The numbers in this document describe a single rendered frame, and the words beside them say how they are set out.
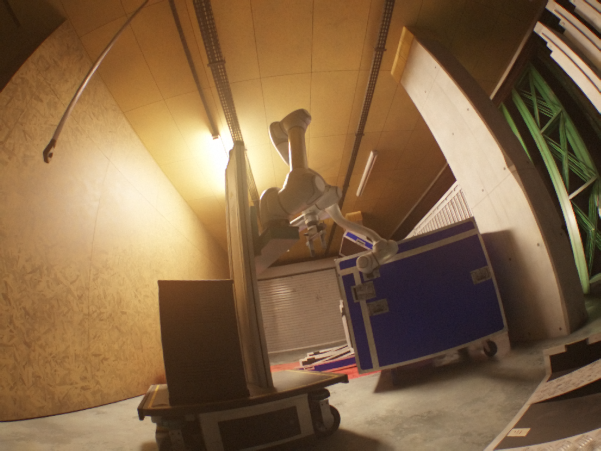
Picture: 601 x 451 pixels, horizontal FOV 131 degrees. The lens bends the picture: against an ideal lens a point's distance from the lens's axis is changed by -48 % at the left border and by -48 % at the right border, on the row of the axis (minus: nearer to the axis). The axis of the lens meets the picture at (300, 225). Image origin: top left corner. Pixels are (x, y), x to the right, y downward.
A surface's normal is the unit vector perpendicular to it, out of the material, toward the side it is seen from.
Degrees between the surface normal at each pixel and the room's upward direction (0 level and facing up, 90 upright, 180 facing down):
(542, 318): 90
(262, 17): 180
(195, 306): 90
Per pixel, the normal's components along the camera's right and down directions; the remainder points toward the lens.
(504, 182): -0.98, 0.16
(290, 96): 0.17, 0.91
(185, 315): 0.44, -0.43
